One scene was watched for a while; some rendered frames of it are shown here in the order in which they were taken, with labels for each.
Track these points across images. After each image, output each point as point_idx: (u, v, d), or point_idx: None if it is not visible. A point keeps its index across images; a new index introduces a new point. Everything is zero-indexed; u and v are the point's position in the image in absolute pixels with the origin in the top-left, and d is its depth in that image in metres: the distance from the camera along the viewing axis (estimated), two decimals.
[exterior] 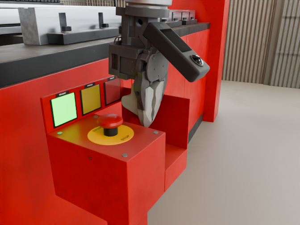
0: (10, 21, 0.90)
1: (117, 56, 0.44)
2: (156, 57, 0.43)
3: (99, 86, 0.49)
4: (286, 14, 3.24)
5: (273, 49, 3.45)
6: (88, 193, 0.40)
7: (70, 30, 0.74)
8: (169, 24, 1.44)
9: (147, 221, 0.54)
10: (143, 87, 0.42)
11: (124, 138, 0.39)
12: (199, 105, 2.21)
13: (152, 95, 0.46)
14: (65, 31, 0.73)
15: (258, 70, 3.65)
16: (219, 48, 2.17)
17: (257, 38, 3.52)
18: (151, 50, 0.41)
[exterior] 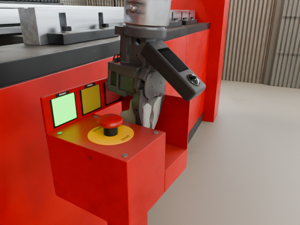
0: (10, 21, 0.90)
1: (115, 73, 0.45)
2: (154, 75, 0.44)
3: (99, 86, 0.49)
4: (286, 14, 3.24)
5: (273, 49, 3.45)
6: (88, 193, 0.40)
7: (70, 30, 0.74)
8: (169, 24, 1.44)
9: (147, 221, 0.54)
10: (141, 104, 0.44)
11: (124, 138, 0.39)
12: (199, 105, 2.21)
13: (150, 111, 0.47)
14: (65, 31, 0.73)
15: (258, 70, 3.65)
16: (219, 48, 2.17)
17: (257, 38, 3.52)
18: (149, 69, 0.42)
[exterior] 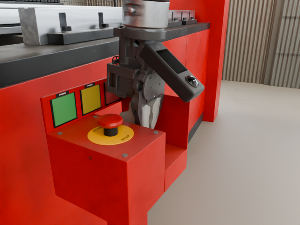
0: (10, 21, 0.90)
1: (114, 74, 0.45)
2: (153, 77, 0.44)
3: (99, 86, 0.49)
4: (286, 14, 3.24)
5: (273, 49, 3.45)
6: (88, 193, 0.40)
7: (70, 30, 0.74)
8: (169, 24, 1.44)
9: (147, 221, 0.54)
10: (140, 106, 0.44)
11: (124, 138, 0.39)
12: (199, 105, 2.21)
13: (149, 112, 0.47)
14: (65, 31, 0.73)
15: (258, 70, 3.65)
16: (219, 48, 2.17)
17: (257, 38, 3.52)
18: (147, 71, 0.43)
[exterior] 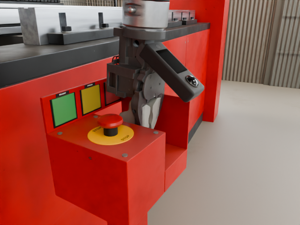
0: (10, 21, 0.90)
1: (114, 74, 0.45)
2: (153, 76, 0.44)
3: (99, 86, 0.49)
4: (286, 14, 3.24)
5: (273, 49, 3.45)
6: (88, 193, 0.40)
7: (70, 30, 0.74)
8: (169, 24, 1.44)
9: (147, 221, 0.54)
10: (140, 105, 0.44)
11: (124, 138, 0.39)
12: (199, 105, 2.21)
13: (149, 112, 0.47)
14: (65, 31, 0.73)
15: (258, 70, 3.65)
16: (219, 48, 2.17)
17: (257, 38, 3.52)
18: (147, 70, 0.43)
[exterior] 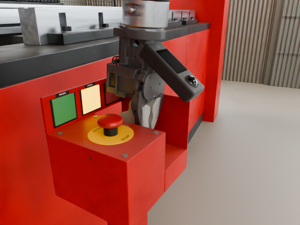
0: (10, 21, 0.90)
1: (114, 74, 0.45)
2: (153, 76, 0.44)
3: (99, 86, 0.49)
4: (286, 14, 3.24)
5: (273, 49, 3.45)
6: (88, 193, 0.40)
7: (70, 30, 0.74)
8: (169, 24, 1.44)
9: (147, 221, 0.54)
10: (140, 105, 0.44)
11: (124, 138, 0.39)
12: (199, 105, 2.21)
13: (149, 112, 0.47)
14: (65, 31, 0.73)
15: (258, 70, 3.65)
16: (219, 48, 2.17)
17: (257, 38, 3.52)
18: (147, 70, 0.43)
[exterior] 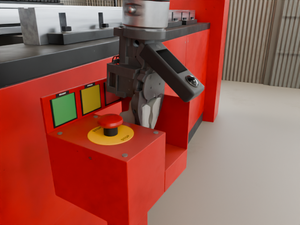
0: (10, 21, 0.90)
1: (114, 74, 0.45)
2: (153, 76, 0.44)
3: (99, 86, 0.49)
4: (286, 14, 3.24)
5: (273, 49, 3.45)
6: (88, 193, 0.40)
7: (70, 30, 0.74)
8: (169, 24, 1.44)
9: (147, 221, 0.54)
10: (140, 105, 0.44)
11: (124, 138, 0.39)
12: (199, 105, 2.21)
13: (149, 112, 0.47)
14: (65, 31, 0.73)
15: (258, 70, 3.65)
16: (219, 48, 2.17)
17: (257, 38, 3.52)
18: (147, 70, 0.43)
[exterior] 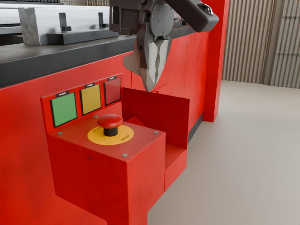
0: (10, 21, 0.90)
1: (118, 9, 0.41)
2: (161, 9, 0.39)
3: (99, 86, 0.49)
4: (286, 14, 3.24)
5: (273, 49, 3.45)
6: (88, 193, 0.40)
7: (70, 30, 0.74)
8: None
9: (147, 221, 0.54)
10: (147, 41, 0.39)
11: (124, 138, 0.39)
12: (199, 105, 2.21)
13: (156, 53, 0.43)
14: (65, 31, 0.73)
15: (258, 70, 3.65)
16: (219, 48, 2.17)
17: (257, 38, 3.52)
18: (156, 0, 0.38)
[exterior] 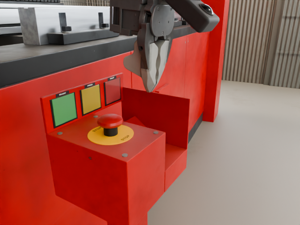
0: (10, 21, 0.90)
1: (118, 9, 0.41)
2: (162, 9, 0.39)
3: (99, 86, 0.49)
4: (286, 14, 3.24)
5: (273, 49, 3.45)
6: (88, 193, 0.40)
7: (70, 30, 0.74)
8: None
9: (147, 221, 0.54)
10: (147, 41, 0.39)
11: (124, 138, 0.39)
12: (199, 105, 2.21)
13: (156, 54, 0.42)
14: (65, 31, 0.73)
15: (258, 70, 3.65)
16: (219, 48, 2.17)
17: (257, 38, 3.52)
18: (156, 0, 0.38)
